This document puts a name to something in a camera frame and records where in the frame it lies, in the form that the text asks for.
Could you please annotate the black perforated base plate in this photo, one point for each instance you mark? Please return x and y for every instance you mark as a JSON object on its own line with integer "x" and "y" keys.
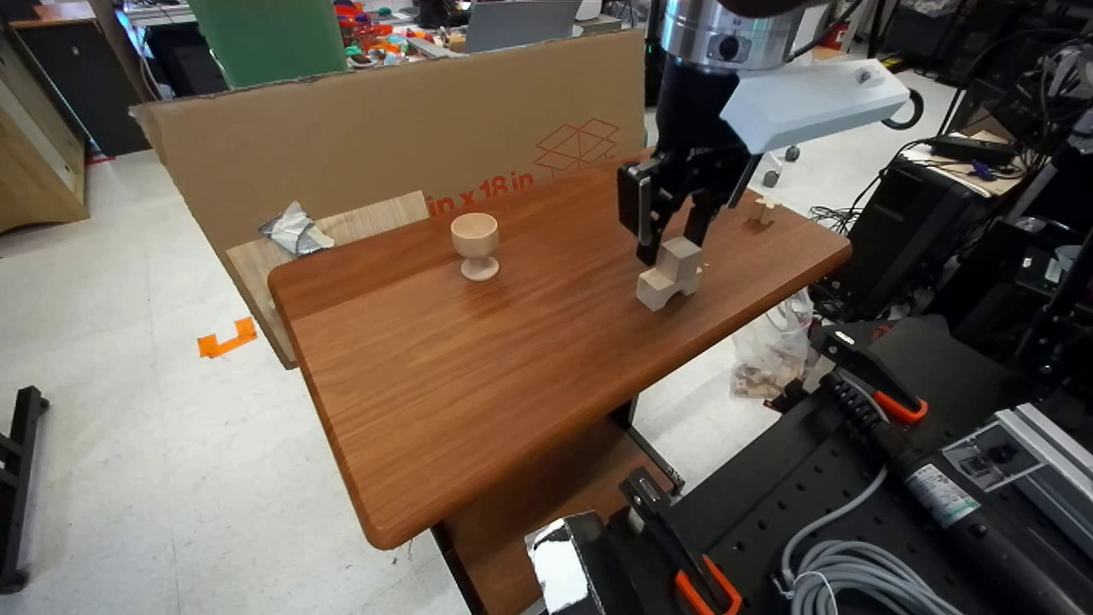
{"x": 772, "y": 491}

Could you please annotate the wooden table lower shelf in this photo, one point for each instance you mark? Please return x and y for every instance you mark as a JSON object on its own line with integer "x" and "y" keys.
{"x": 535, "y": 515}

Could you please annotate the large cardboard box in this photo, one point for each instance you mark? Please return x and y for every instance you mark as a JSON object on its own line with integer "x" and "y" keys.
{"x": 378, "y": 124}

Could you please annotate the black floor stand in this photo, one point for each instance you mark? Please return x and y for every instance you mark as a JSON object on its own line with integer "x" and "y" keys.
{"x": 21, "y": 455}

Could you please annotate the white printed sheet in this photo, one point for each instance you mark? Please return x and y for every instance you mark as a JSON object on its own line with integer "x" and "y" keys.
{"x": 980, "y": 459}

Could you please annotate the orange plastic piece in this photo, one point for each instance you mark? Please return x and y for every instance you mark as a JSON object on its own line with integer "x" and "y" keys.
{"x": 210, "y": 345}

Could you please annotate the light wooden cabinet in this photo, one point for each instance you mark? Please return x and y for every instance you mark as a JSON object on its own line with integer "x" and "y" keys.
{"x": 35, "y": 160}

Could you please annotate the aluminium extrusion rail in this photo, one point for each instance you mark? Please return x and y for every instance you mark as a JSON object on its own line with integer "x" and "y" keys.
{"x": 1054, "y": 466}

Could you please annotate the black tube with white label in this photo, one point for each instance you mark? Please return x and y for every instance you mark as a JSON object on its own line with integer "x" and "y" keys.
{"x": 909, "y": 466}

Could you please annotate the wooden goblet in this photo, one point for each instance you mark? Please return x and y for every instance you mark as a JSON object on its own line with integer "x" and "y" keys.
{"x": 475, "y": 238}

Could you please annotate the light wooden plank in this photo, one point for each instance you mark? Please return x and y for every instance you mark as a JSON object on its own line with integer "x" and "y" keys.
{"x": 245, "y": 273}

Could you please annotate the wooden cube block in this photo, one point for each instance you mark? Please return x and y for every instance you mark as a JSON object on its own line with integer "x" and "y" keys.
{"x": 682, "y": 257}

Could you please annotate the wooden arch block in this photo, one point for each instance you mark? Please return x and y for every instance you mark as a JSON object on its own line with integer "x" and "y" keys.
{"x": 649, "y": 292}

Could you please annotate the grey flat panel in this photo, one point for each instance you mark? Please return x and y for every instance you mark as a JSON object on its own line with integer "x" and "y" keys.
{"x": 518, "y": 21}

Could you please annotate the dark cabinet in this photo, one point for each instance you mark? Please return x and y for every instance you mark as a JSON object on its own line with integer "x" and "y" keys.
{"x": 79, "y": 79}

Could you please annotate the crumpled clear plastic bag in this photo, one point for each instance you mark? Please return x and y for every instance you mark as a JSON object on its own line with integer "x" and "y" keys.
{"x": 772, "y": 353}

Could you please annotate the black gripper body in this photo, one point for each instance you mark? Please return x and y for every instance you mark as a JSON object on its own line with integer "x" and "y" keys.
{"x": 703, "y": 124}

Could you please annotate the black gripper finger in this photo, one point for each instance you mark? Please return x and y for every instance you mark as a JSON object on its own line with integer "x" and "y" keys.
{"x": 709, "y": 210}
{"x": 656, "y": 240}

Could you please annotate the green board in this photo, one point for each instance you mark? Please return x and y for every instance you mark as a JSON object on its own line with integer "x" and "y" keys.
{"x": 274, "y": 39}

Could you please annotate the shiny chrome block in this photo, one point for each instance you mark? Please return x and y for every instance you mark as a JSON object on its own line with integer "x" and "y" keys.
{"x": 566, "y": 566}

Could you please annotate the crumpled silver foil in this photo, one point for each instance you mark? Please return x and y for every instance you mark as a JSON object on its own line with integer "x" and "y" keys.
{"x": 295, "y": 228}

